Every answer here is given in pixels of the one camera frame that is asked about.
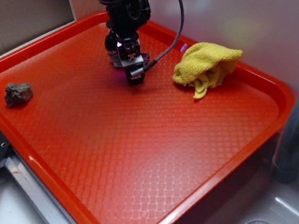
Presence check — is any grey-brown rock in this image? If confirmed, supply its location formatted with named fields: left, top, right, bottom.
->
left=4, top=83, right=33, bottom=108

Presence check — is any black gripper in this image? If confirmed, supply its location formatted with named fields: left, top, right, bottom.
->
left=105, top=0, right=151, bottom=57

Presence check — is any grey braided cable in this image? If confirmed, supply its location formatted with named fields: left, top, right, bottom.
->
left=143, top=0, right=189, bottom=77

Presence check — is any red plastic tray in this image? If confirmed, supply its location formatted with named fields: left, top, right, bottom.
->
left=0, top=12, right=295, bottom=224

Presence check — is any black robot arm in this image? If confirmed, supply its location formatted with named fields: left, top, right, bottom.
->
left=99, top=0, right=151, bottom=60

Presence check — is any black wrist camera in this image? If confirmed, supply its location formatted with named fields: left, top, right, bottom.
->
left=124, top=64, right=146, bottom=85

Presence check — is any yellow microfiber cloth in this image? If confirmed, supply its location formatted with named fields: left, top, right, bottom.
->
left=172, top=42, right=243, bottom=99

